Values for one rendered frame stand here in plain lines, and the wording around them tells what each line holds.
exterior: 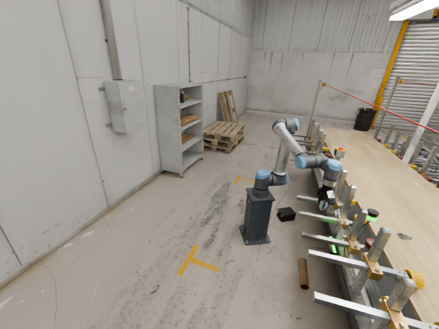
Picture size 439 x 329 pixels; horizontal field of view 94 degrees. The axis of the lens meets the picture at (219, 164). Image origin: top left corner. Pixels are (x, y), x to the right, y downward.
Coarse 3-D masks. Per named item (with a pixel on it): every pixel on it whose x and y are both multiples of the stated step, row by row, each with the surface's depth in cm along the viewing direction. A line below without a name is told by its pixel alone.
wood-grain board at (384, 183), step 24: (336, 144) 295; (360, 144) 299; (360, 168) 225; (384, 168) 227; (408, 168) 230; (360, 192) 181; (384, 192) 183; (408, 192) 184; (432, 192) 186; (384, 216) 152; (408, 216) 153; (432, 216) 154; (408, 240) 131; (432, 240) 132; (408, 264) 115; (432, 264) 115; (432, 288) 103; (432, 312) 92
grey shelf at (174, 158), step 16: (160, 96) 321; (176, 96) 311; (192, 96) 397; (160, 112) 333; (176, 112) 322; (192, 112) 411; (160, 128) 345; (176, 128) 334; (192, 128) 425; (160, 144) 359; (176, 144) 346; (192, 144) 386; (160, 160) 373; (176, 160) 360; (192, 160) 410
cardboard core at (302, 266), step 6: (300, 258) 215; (300, 264) 209; (306, 264) 210; (300, 270) 204; (306, 270) 203; (300, 276) 199; (306, 276) 197; (300, 282) 194; (306, 282) 191; (306, 288) 192
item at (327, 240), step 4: (304, 232) 140; (304, 236) 138; (308, 236) 137; (312, 236) 137; (316, 236) 137; (320, 236) 137; (324, 236) 137; (316, 240) 137; (320, 240) 136; (324, 240) 135; (328, 240) 134; (332, 240) 134; (336, 240) 134; (340, 240) 134; (332, 244) 135; (336, 244) 134; (340, 244) 133; (344, 244) 132; (348, 244) 132; (360, 244) 132; (360, 248) 130; (364, 248) 129
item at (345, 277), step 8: (312, 168) 272; (320, 176) 248; (320, 184) 231; (328, 208) 191; (328, 216) 181; (328, 224) 174; (328, 232) 171; (336, 232) 162; (336, 248) 149; (336, 264) 143; (344, 272) 131; (344, 280) 127; (352, 280) 127; (344, 288) 125; (352, 288) 120; (344, 296) 124; (352, 296) 118; (360, 296) 118; (360, 304) 114; (352, 320) 110; (360, 320) 107; (368, 320) 107; (352, 328) 109; (360, 328) 103; (368, 328) 103
